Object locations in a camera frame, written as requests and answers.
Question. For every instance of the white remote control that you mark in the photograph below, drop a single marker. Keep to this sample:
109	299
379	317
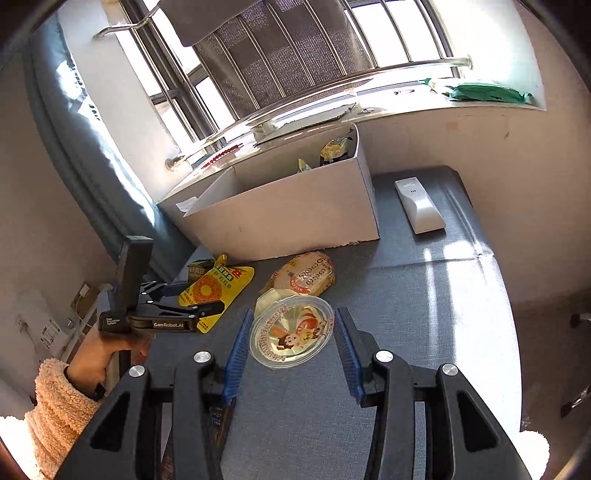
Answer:
420	207

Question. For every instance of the window bar grille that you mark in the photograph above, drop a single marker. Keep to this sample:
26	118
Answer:
180	92

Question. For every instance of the yellow corn snack packet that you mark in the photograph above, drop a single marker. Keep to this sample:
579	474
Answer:
217	286

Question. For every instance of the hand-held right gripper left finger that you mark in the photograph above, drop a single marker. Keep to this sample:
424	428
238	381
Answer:
238	355

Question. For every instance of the person's left forearm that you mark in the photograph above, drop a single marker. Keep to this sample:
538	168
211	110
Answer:
55	415

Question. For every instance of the brown cardboard box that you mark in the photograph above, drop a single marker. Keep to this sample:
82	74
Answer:
87	300

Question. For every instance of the grey cardboard sheet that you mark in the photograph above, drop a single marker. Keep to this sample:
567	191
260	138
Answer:
314	115

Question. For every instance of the grey towel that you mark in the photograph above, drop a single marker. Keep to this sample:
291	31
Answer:
286	46

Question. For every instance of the black wristband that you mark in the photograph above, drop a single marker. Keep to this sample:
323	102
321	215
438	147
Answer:
98	392

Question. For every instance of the long steel window rail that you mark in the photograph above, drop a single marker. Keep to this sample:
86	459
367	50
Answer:
369	71

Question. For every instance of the red beaded stick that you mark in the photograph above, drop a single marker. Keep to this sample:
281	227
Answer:
221	154

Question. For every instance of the dark snack packet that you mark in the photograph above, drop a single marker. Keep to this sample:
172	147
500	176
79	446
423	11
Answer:
330	162

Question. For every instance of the person's left hand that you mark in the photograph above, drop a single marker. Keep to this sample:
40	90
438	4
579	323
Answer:
97	364

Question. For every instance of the short steel hanging rail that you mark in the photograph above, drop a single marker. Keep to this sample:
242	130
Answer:
120	28

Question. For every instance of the small white container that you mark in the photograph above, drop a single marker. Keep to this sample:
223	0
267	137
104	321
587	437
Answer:
262	128

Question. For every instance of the white green paper packet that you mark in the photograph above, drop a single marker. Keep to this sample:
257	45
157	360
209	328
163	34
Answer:
434	84

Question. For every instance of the green plastic packet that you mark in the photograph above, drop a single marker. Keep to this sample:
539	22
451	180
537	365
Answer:
489	92

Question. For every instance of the dark printed book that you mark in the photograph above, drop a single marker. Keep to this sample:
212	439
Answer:
224	422

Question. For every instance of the cartoon lid jelly cup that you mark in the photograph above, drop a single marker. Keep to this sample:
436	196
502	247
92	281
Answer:
291	332

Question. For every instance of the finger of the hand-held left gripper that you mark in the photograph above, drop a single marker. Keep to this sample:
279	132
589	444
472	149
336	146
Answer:
175	290
207	308

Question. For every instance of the white labelled carton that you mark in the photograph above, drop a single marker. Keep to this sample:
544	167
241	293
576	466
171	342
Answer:
41	323

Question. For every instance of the white cardboard box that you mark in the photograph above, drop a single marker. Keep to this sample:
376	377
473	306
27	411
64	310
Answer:
286	217

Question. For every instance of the round pastry packet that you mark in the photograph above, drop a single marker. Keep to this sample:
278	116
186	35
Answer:
304	274

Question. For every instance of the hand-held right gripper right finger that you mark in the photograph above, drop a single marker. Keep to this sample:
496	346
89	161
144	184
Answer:
348	355

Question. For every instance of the blue grey curtain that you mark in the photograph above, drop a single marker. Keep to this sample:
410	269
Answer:
92	161

